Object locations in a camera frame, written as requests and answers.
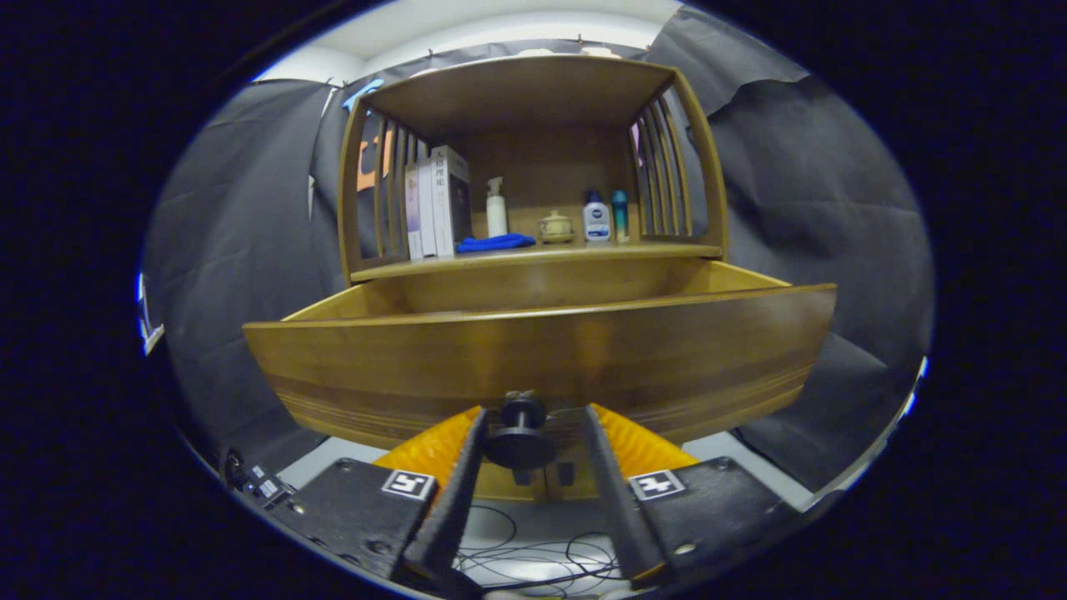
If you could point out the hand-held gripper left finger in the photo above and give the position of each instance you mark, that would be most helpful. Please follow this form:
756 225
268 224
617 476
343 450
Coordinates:
454 517

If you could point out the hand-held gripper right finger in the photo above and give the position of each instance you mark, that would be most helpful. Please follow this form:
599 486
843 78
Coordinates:
621 517

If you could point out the black drawer knob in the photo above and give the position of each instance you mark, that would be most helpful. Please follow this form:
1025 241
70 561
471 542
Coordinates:
518 446

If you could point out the wooden drawer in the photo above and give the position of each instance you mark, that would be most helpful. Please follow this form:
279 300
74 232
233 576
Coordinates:
542 350

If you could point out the wooden cabinet door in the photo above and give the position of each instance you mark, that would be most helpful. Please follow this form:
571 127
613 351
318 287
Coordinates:
500 485
579 483

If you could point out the wooden countertop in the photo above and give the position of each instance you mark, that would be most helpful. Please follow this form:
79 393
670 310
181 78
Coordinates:
583 252

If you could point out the wooden cabinet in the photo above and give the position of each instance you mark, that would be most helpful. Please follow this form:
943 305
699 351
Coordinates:
525 92

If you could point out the dark power strip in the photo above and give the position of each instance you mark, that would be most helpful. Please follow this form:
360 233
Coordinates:
258 482

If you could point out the blue cloth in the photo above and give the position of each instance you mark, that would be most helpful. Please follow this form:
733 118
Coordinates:
496 243

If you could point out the white lotion bottle blue cap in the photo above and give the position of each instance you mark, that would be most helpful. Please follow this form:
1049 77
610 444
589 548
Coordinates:
597 223

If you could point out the beige lidded teacup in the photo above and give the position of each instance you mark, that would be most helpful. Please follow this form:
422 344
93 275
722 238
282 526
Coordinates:
556 229

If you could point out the teal bottle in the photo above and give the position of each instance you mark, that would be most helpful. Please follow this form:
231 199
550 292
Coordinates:
620 218

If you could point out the white pump bottle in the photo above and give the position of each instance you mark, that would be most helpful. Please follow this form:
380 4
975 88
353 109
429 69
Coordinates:
497 217

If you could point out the lilac book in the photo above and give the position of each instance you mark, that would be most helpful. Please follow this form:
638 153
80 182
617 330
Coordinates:
412 212

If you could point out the white book with dark cover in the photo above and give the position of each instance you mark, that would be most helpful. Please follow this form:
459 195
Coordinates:
454 200

